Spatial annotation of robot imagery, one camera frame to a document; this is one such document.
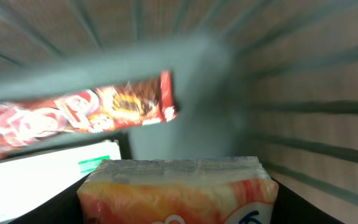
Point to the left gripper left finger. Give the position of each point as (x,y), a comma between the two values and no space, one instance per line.
(63,208)

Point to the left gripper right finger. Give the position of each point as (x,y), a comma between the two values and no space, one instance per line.
(290,208)

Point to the white green carton box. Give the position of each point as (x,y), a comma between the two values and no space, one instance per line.
(29,181)

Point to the orange snack packet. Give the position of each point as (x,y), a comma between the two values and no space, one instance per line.
(184,191)

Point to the red Top chocolate bar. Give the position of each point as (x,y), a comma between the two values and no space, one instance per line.
(97,110)

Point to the grey plastic mesh basket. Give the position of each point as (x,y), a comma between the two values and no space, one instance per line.
(277,79)

